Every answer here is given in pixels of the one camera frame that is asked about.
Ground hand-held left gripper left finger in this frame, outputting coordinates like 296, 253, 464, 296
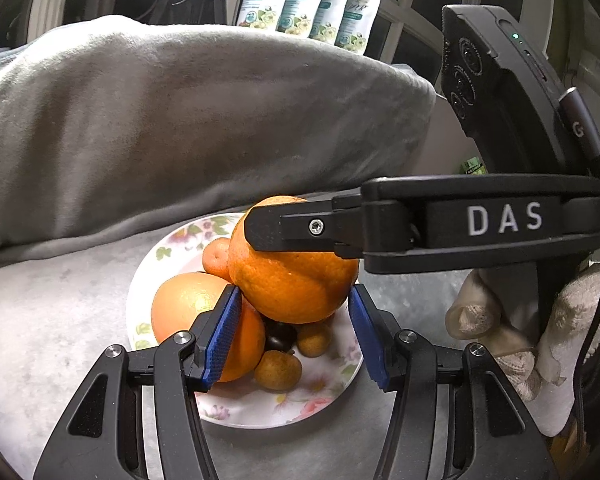
32, 284, 243, 480

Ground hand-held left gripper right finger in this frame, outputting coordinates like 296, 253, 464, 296
349, 283, 556, 480

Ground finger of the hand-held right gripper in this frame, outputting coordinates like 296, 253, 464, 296
243, 187, 363, 261

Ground large oval orange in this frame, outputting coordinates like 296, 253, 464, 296
151, 272, 267, 383

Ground brown longan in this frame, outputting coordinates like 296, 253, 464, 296
253, 351, 302, 391
296, 320, 333, 358

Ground dark purple plum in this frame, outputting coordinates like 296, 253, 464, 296
264, 321, 297, 352

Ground large round orange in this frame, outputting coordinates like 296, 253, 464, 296
228, 195, 360, 325

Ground tangerine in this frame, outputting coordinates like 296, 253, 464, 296
202, 237, 233, 283

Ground white floral plate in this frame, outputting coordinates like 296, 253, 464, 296
125, 212, 366, 429

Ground person's right hand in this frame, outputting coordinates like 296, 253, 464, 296
445, 262, 600, 438

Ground gray fleece blanket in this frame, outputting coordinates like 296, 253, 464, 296
0, 22, 436, 273

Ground black cable with plug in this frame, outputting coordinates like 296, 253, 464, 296
557, 87, 600, 441

